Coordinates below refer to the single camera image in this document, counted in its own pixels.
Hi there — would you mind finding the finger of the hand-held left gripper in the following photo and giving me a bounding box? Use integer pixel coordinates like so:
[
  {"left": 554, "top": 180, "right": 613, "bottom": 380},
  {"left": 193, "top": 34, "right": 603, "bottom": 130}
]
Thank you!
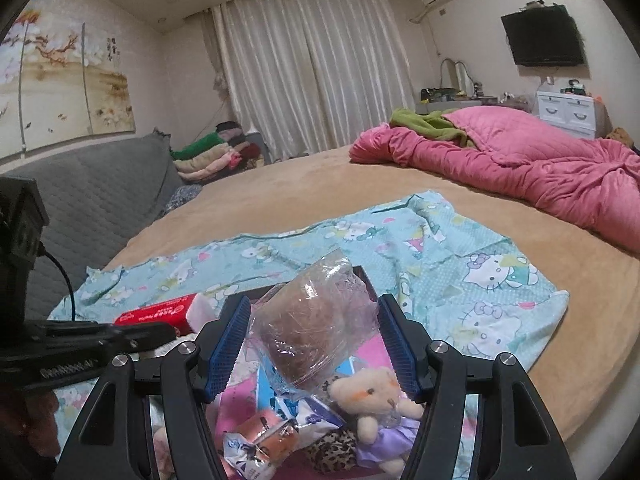
[{"left": 97, "top": 321, "right": 177, "bottom": 354}]

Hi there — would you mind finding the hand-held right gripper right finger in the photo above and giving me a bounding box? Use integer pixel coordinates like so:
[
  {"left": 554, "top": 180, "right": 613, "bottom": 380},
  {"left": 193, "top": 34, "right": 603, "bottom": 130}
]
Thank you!
[{"left": 377, "top": 294, "right": 576, "bottom": 480}]

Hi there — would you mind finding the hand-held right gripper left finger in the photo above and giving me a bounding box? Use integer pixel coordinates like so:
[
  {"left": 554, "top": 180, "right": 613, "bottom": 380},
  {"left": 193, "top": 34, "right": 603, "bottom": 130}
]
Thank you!
[{"left": 52, "top": 294, "right": 252, "bottom": 480}]

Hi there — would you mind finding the pink box with purple rim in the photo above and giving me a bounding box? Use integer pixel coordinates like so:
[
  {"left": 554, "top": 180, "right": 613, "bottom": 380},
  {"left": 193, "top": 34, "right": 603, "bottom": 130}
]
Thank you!
[{"left": 210, "top": 265, "right": 483, "bottom": 480}]

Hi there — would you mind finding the small teddy bear purple dress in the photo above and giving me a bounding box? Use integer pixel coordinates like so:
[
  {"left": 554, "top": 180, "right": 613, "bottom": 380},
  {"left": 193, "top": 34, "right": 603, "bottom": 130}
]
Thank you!
[{"left": 330, "top": 365, "right": 426, "bottom": 476}]

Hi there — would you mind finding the clear bag with brown filling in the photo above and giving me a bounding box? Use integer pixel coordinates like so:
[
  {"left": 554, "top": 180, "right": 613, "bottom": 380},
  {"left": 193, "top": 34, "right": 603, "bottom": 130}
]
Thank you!
[{"left": 247, "top": 247, "right": 382, "bottom": 397}]

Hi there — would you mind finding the cartoon figure packet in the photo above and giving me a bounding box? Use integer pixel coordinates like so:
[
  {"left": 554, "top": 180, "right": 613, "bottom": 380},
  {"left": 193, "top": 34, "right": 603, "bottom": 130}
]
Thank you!
[{"left": 222, "top": 407, "right": 301, "bottom": 480}]

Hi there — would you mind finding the white blue packet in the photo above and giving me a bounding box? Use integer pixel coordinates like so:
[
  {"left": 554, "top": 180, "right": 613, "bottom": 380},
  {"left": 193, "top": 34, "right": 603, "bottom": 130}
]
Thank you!
[{"left": 260, "top": 390, "right": 346, "bottom": 433}]

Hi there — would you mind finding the leopard print scrunchie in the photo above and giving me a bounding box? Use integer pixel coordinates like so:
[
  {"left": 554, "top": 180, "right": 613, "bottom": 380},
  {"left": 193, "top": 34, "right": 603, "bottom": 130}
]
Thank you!
[{"left": 304, "top": 430, "right": 360, "bottom": 475}]

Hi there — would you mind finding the person's left hand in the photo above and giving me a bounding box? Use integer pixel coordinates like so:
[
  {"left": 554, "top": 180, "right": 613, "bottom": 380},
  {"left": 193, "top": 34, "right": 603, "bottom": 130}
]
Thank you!
[{"left": 0, "top": 387, "right": 63, "bottom": 480}]

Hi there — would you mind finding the red tissue box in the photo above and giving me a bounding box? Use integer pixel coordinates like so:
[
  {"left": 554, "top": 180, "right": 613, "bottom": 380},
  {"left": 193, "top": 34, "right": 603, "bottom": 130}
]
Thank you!
[{"left": 114, "top": 292, "right": 223, "bottom": 339}]

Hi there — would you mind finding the cartoon cat printed blanket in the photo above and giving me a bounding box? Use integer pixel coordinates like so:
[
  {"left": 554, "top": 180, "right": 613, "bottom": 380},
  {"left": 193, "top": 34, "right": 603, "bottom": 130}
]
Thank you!
[{"left": 47, "top": 189, "right": 571, "bottom": 480}]

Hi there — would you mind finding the dark floral cloth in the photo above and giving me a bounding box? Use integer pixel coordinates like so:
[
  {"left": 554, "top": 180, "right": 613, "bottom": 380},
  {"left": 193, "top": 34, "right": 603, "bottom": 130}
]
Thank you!
[{"left": 162, "top": 184, "right": 205, "bottom": 218}]

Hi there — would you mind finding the grey quilted sofa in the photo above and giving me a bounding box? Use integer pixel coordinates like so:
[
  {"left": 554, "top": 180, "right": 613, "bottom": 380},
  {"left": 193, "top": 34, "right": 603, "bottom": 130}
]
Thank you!
[{"left": 0, "top": 135, "right": 201, "bottom": 323}]

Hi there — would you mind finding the tan round bed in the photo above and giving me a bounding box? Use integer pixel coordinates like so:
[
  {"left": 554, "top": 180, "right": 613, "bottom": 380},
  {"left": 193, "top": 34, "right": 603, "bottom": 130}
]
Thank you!
[{"left": 100, "top": 145, "right": 640, "bottom": 441}]

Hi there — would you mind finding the stack of folded clothes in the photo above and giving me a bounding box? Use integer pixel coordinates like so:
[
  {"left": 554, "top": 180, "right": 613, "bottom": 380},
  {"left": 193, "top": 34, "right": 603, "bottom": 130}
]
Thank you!
[{"left": 169, "top": 120, "right": 268, "bottom": 184}]

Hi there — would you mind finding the pink quilt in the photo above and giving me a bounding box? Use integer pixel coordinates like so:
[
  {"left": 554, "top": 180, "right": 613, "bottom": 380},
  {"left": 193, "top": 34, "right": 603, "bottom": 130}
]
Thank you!
[{"left": 349, "top": 105, "right": 640, "bottom": 253}]

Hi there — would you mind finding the green cloth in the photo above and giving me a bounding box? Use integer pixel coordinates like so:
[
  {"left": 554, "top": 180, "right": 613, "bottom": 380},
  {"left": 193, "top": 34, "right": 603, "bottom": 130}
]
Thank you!
[{"left": 389, "top": 107, "right": 478, "bottom": 150}]

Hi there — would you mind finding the arched table mirror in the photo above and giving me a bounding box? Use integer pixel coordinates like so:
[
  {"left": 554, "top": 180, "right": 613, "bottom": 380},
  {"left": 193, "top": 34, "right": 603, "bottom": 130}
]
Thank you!
[{"left": 439, "top": 57, "right": 476, "bottom": 98}]

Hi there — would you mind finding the white curtain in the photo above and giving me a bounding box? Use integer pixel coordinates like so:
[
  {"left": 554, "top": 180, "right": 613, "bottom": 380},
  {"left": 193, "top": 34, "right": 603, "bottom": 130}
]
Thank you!
[{"left": 207, "top": 0, "right": 418, "bottom": 163}]

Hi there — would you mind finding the white drawer cabinet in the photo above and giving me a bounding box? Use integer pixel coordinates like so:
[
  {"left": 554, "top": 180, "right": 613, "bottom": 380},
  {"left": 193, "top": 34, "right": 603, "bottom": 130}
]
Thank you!
[{"left": 531, "top": 87, "right": 610, "bottom": 140}]

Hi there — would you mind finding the black cable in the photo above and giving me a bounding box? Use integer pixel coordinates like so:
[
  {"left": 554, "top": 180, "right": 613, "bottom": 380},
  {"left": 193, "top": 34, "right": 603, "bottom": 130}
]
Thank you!
[{"left": 36, "top": 242, "right": 78, "bottom": 322}]

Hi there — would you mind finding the blossom wall painting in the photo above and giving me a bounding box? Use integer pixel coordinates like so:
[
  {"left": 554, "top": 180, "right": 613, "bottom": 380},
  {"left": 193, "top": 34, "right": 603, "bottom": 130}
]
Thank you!
[{"left": 0, "top": 2, "right": 137, "bottom": 163}]

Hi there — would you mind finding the black wall television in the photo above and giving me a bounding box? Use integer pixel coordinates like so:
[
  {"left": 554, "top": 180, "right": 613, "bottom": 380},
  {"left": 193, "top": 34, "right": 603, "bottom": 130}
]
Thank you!
[{"left": 501, "top": 4, "right": 587, "bottom": 67}]

